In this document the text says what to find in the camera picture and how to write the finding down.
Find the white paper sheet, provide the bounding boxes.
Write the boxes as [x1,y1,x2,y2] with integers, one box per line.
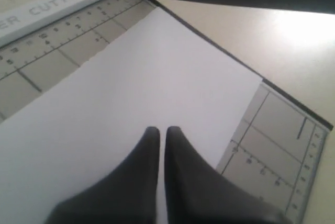
[1,8,262,223]

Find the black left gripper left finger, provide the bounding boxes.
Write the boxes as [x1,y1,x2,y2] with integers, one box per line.
[47,127,160,223]

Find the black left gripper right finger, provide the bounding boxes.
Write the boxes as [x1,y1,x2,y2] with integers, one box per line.
[164,126,291,223]

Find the grey paper cutter base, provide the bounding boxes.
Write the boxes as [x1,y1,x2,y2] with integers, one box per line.
[1,0,334,223]

